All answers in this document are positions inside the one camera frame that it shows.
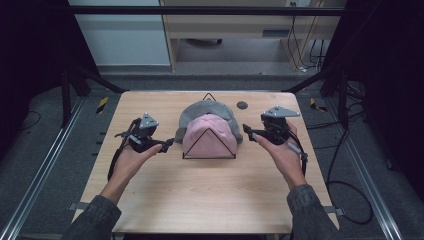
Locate black curtain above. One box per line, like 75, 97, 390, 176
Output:
0, 0, 101, 161
324, 0, 424, 201

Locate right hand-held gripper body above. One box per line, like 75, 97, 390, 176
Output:
260, 105, 302, 146

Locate aluminium floor rail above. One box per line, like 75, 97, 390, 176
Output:
0, 95, 86, 240
323, 95, 405, 240

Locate person's right hand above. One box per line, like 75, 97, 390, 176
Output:
254, 119, 308, 192

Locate black hanging cables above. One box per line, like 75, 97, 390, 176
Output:
309, 39, 327, 72

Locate person's left hand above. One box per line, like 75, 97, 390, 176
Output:
107, 143, 164, 195

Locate yellow hanging cable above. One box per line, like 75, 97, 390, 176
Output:
288, 0, 326, 71

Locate black metal frame strut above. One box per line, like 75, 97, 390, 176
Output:
280, 64, 352, 132
60, 62, 130, 130

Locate black wire triangle rack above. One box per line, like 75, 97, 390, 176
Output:
181, 92, 237, 160

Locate white cabinet panel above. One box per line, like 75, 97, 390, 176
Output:
68, 0, 172, 67

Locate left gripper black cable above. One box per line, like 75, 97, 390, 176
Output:
106, 117, 143, 183

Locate black horizontal frame bar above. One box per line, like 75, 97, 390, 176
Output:
68, 5, 348, 17

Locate black looped floor cable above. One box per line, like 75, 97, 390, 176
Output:
324, 126, 374, 226

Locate grey beanie hat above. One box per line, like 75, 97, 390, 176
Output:
173, 99, 244, 145

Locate pink beanie hat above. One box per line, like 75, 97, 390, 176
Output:
181, 113, 239, 159

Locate thin black floor cable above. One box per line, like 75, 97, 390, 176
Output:
22, 109, 43, 132

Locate yellow black hazard tape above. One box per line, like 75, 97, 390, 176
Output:
309, 97, 329, 114
95, 96, 110, 115

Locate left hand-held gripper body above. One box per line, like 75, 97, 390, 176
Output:
127, 112, 165, 154

